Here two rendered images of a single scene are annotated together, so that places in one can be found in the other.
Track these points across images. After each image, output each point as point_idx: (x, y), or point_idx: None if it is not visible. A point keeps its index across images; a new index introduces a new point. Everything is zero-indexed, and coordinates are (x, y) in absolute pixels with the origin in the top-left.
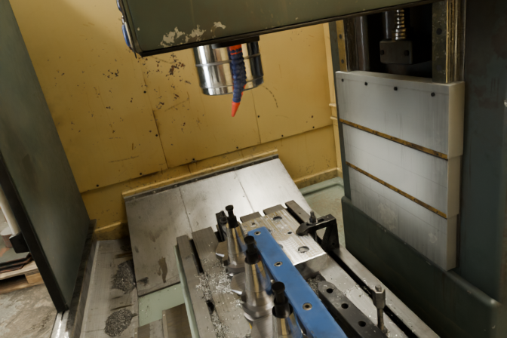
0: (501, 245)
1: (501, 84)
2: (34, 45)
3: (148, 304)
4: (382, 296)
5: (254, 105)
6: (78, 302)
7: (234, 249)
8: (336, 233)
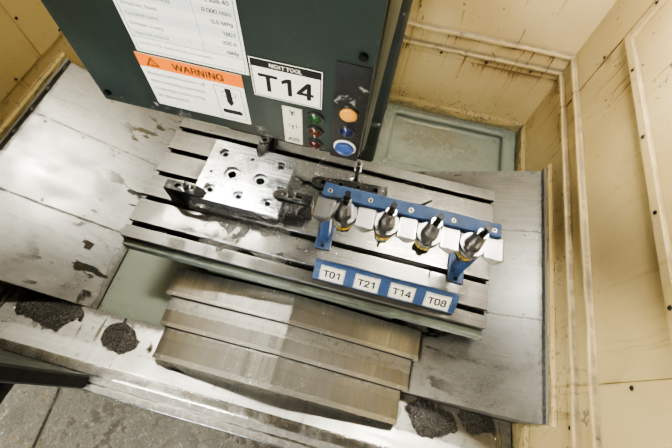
0: (387, 94)
1: (402, 1)
2: None
3: (118, 304)
4: (362, 166)
5: (0, 3)
6: (88, 363)
7: (350, 212)
8: None
